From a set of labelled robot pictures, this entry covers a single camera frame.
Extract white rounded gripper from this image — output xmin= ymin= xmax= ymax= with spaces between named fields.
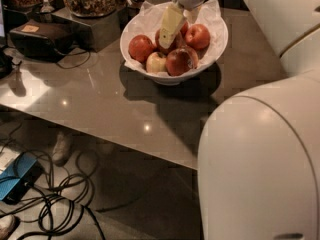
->
xmin=159 ymin=0 xmax=205 ymax=49

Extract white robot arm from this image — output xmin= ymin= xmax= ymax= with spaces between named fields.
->
xmin=198 ymin=0 xmax=320 ymax=240

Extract red apple at back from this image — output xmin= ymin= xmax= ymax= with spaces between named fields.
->
xmin=180 ymin=22 xmax=189 ymax=36

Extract red apple at right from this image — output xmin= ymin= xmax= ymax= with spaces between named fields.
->
xmin=184 ymin=24 xmax=211 ymax=50

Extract white paper bowl liner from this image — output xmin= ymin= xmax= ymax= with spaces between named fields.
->
xmin=122 ymin=0 xmax=227 ymax=78

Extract red-yellow apple behind front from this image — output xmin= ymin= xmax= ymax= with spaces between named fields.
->
xmin=186 ymin=46 xmax=199 ymax=69

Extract red apple front centre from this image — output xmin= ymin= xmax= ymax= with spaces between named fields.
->
xmin=166 ymin=48 xmax=195 ymax=76

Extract red apple far left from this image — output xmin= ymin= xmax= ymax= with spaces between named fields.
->
xmin=128 ymin=35 xmax=155 ymax=63

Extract yellow-green apple at front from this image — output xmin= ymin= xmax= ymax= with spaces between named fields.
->
xmin=146 ymin=52 xmax=167 ymax=73

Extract white ceramic bowl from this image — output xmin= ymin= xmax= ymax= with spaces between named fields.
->
xmin=119 ymin=0 xmax=229 ymax=86

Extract grey metal stand block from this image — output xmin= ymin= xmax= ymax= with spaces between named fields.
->
xmin=52 ymin=8 xmax=121 ymax=52

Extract metal scoop in jar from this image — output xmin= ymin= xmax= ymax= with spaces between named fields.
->
xmin=40 ymin=0 xmax=54 ymax=13

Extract black box with label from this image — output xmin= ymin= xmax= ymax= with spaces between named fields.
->
xmin=9 ymin=20 xmax=74 ymax=62

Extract white shoe under table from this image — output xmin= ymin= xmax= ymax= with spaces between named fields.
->
xmin=52 ymin=131 xmax=72 ymax=167

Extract dark object left edge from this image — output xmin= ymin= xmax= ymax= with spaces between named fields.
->
xmin=0 ymin=46 xmax=13 ymax=79

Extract blue electronics box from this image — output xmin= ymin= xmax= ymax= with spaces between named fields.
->
xmin=0 ymin=153 xmax=43 ymax=205

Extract white shoe bottom left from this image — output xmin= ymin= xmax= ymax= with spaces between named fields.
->
xmin=0 ymin=215 xmax=16 ymax=240

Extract black cable on table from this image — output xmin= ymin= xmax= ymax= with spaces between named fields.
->
xmin=53 ymin=47 xmax=92 ymax=70

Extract black floor cable bundle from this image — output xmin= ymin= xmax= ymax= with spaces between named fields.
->
xmin=0 ymin=122 xmax=107 ymax=240

